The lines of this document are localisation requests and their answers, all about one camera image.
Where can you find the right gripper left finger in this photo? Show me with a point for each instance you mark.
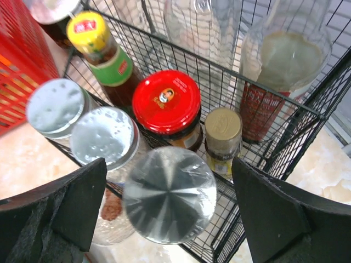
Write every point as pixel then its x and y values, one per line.
pixel 54 222

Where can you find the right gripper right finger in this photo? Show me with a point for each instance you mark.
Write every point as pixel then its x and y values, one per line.
pixel 284 223

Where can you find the silver lid jar blue label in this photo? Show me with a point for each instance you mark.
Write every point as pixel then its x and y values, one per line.
pixel 105 132

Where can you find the small beige cap bottle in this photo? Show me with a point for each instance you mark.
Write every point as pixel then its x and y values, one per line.
pixel 223 142

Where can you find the tall clear jar foil lid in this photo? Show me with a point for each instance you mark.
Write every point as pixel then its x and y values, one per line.
pixel 170 195

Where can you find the red lid sauce jar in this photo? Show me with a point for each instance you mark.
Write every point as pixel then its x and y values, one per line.
pixel 168 104

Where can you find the dark vinegar bottle black cap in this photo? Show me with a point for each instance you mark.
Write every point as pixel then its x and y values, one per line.
pixel 281 55

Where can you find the yellow cap sauce bottle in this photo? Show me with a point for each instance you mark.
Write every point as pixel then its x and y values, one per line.
pixel 115 71

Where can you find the clear bottle with gold pourer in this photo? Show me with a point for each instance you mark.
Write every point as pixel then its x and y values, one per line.
pixel 207 29

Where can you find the clear glass oval dish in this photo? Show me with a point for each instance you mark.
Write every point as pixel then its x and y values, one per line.
pixel 113 225

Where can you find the red plastic shopping basket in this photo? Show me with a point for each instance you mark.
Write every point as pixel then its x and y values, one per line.
pixel 26 62

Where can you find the white paper cup roll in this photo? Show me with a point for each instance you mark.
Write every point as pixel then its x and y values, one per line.
pixel 54 16

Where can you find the black wire rack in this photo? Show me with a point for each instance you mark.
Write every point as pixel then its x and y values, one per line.
pixel 139 27

